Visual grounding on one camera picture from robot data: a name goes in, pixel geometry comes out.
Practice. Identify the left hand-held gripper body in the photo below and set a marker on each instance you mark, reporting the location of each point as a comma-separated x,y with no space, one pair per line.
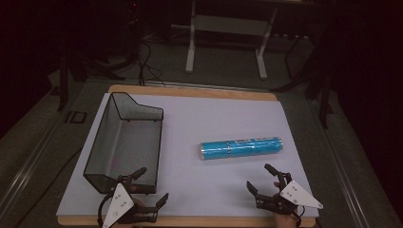
118,202

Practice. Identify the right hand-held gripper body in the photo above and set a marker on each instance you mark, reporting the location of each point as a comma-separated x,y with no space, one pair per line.
297,195

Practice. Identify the person's left hand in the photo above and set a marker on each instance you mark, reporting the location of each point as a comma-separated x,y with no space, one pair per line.
139,203

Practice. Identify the person's right hand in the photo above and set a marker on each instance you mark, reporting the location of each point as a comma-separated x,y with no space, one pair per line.
285,220

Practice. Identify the blue cylindrical wrapped packet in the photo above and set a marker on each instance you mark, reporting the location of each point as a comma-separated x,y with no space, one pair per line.
240,148

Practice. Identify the white table mat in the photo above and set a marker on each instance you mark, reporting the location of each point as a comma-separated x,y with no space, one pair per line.
202,186

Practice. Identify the black metal stand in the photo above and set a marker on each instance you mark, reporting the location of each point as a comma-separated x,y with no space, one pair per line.
62,82
325,101

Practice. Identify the white metal stand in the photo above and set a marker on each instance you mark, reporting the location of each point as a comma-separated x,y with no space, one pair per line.
228,25

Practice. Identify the grey metal floor rail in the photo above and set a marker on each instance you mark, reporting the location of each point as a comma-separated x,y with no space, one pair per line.
342,164
28,167

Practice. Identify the black floor bracket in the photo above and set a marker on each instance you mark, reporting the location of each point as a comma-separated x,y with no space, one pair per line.
76,117

